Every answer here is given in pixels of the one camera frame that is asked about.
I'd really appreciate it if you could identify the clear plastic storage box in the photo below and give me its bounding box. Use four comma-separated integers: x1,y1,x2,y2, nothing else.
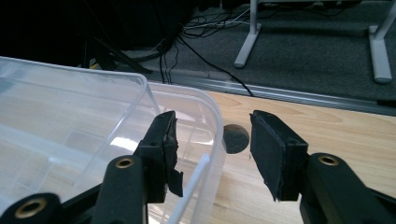
0,55,227,224

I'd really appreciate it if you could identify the grey round table plug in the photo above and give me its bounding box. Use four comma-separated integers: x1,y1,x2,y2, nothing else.
222,123,250,155

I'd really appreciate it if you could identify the aluminium floor rail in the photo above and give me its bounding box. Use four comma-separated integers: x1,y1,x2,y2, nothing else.
146,69,396,117

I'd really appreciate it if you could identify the white metal desk frame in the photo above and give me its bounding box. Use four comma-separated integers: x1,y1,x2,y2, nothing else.
233,0,396,84

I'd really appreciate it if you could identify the black tripod stand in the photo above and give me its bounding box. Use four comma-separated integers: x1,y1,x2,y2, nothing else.
82,36,153,76

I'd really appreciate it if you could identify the long black floor cable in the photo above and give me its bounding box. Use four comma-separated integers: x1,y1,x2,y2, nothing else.
177,34,255,97

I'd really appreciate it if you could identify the bundle of floor cables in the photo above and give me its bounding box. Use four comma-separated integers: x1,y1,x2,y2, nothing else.
178,7,253,40

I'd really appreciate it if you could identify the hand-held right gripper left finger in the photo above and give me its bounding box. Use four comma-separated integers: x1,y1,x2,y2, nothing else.
92,110,184,224

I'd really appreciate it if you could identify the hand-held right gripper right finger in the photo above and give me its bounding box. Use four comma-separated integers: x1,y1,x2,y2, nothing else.
250,109,396,224

